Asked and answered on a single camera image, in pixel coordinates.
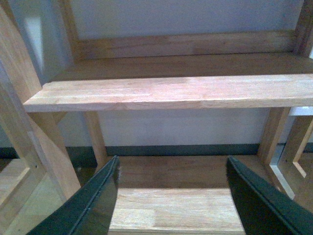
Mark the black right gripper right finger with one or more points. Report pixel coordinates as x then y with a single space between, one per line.
264 210

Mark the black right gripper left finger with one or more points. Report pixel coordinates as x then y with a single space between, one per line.
89 211

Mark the wooden shelf unit left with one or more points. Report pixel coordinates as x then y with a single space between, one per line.
35 137

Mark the wooden shelf unit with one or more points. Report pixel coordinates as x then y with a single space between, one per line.
35 137
181 194

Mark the wooden shelf unit right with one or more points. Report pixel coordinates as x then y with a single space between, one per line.
181 194

